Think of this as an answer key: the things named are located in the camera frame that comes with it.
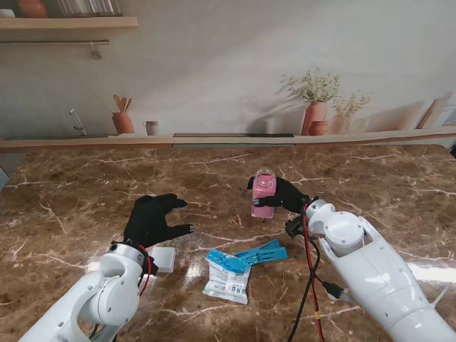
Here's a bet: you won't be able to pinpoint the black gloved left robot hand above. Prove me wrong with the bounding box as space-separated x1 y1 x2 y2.
123 193 195 250

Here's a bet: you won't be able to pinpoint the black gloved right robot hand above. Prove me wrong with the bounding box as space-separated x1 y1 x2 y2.
247 177 310 214

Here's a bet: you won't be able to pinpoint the clear bottle with pink seasoning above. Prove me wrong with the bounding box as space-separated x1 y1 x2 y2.
251 169 278 219

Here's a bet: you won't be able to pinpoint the white square bottle cap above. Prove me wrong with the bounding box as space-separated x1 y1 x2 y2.
149 247 177 274

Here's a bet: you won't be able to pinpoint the blue plastic bag clip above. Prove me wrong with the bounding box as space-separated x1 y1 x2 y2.
233 239 289 266

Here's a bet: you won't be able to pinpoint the white blue printed salt bag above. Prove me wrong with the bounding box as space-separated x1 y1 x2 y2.
202 249 253 306

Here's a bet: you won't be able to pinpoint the printed kitchen backdrop banner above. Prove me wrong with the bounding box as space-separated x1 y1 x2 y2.
0 0 456 155

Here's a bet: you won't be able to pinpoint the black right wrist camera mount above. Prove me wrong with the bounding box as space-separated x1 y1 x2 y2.
284 217 307 239

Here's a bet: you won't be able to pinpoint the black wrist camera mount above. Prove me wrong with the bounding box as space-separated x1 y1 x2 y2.
284 217 307 239
144 254 160 279

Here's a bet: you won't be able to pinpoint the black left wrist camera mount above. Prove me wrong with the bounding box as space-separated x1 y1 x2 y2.
144 254 160 279

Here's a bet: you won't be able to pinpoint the red black left arm cables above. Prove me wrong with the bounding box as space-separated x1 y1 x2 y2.
87 244 156 339

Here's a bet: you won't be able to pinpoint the red black arm cables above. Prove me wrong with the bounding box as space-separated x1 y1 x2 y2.
284 201 353 342
87 244 156 339

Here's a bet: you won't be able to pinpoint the red black right arm cables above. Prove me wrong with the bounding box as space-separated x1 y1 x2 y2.
284 201 353 342

